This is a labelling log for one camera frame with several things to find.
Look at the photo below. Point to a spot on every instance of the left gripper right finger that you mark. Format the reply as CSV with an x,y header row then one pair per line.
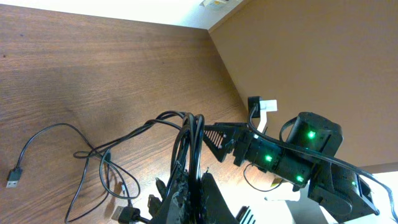
x,y
213,206

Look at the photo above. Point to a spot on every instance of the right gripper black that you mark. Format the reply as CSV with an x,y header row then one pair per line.
x,y
237,137

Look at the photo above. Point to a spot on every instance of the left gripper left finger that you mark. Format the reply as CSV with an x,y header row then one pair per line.
x,y
174,208

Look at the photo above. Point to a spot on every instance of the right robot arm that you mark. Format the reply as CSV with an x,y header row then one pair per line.
x,y
304,159

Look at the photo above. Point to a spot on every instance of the right camera cable black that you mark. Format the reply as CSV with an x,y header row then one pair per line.
x,y
318,155

